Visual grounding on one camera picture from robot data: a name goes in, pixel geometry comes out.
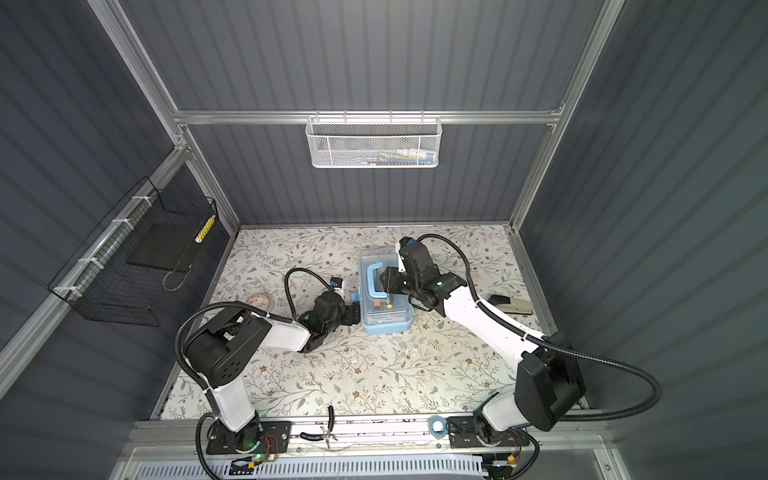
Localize black wire basket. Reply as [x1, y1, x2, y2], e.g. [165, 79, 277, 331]
[48, 180, 218, 327]

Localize blue plastic tool box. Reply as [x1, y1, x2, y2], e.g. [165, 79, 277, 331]
[357, 247, 414, 335]

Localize black pad in basket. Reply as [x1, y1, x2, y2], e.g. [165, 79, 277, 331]
[126, 225, 202, 273]

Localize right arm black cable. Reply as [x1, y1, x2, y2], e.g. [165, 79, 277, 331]
[416, 232, 664, 424]

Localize white wire mesh basket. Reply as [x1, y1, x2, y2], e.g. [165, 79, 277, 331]
[305, 116, 443, 169]

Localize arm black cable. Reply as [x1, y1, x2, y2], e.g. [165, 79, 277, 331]
[173, 266, 335, 480]
[416, 232, 664, 424]

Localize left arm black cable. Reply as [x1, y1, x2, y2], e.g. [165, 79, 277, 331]
[173, 266, 335, 480]

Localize blue tape roll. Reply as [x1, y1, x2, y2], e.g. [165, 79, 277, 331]
[427, 415, 448, 439]

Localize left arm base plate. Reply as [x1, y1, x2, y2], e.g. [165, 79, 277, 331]
[205, 420, 293, 455]

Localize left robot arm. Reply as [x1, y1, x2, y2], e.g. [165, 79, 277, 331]
[174, 290, 361, 434]

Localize black pliers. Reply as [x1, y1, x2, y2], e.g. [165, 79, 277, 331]
[299, 405, 336, 451]

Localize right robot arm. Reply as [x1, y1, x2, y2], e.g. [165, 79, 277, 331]
[380, 267, 586, 432]

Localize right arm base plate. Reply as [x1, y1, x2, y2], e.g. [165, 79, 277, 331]
[446, 416, 530, 449]

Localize grey black stapler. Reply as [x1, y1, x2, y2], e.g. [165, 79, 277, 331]
[487, 294, 534, 316]

